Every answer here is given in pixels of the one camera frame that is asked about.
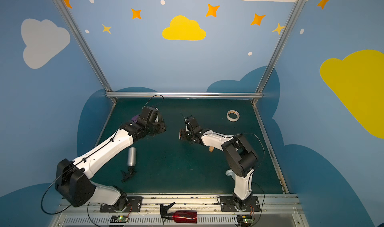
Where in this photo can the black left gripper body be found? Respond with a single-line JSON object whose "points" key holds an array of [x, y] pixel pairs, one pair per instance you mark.
{"points": [[159, 126]]}

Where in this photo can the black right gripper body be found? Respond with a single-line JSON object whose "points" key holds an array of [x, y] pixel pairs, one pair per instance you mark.
{"points": [[186, 130]]}

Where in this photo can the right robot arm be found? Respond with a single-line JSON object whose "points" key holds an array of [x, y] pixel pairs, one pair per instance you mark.
{"points": [[240, 155]]}

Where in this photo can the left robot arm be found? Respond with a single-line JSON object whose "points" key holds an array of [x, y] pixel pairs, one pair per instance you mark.
{"points": [[74, 177]]}

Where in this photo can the purple pink toy spatula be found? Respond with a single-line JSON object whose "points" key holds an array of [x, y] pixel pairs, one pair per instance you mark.
{"points": [[135, 118]]}

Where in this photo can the silver metal can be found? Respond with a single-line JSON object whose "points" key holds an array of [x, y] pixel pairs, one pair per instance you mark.
{"points": [[132, 157]]}

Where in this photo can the black spray nozzle on table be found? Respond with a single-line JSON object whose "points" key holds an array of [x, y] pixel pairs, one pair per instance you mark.
{"points": [[127, 175]]}

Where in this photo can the white tape roll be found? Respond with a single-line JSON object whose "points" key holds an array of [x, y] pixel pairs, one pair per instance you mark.
{"points": [[233, 115]]}

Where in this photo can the light blue mug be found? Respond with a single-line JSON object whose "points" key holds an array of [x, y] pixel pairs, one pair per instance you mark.
{"points": [[229, 173]]}

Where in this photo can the red spray bottle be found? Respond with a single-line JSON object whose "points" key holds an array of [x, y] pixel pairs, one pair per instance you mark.
{"points": [[183, 216]]}

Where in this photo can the left controller board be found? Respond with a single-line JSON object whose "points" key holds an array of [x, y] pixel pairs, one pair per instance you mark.
{"points": [[119, 219]]}

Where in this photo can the controller board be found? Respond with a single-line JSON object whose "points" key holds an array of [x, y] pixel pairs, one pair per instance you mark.
{"points": [[244, 221], [119, 219]]}

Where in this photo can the right controller board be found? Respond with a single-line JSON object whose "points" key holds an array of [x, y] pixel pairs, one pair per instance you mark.
{"points": [[244, 221]]}

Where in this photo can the aluminium frame rail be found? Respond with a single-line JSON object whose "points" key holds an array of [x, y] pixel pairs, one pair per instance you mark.
{"points": [[185, 95]]}

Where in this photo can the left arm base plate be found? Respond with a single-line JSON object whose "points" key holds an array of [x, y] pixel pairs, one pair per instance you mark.
{"points": [[130, 204]]}

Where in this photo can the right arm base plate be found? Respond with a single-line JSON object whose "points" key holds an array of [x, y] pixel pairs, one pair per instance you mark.
{"points": [[226, 203]]}

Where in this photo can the aluminium corner post left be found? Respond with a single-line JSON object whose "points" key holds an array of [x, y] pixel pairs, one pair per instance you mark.
{"points": [[77, 33]]}

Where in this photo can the aluminium corner post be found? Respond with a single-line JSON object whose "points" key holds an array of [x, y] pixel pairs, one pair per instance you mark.
{"points": [[77, 33], [290, 23]]}

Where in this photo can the aluminium corner post right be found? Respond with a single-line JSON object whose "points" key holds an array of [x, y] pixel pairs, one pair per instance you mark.
{"points": [[290, 23]]}

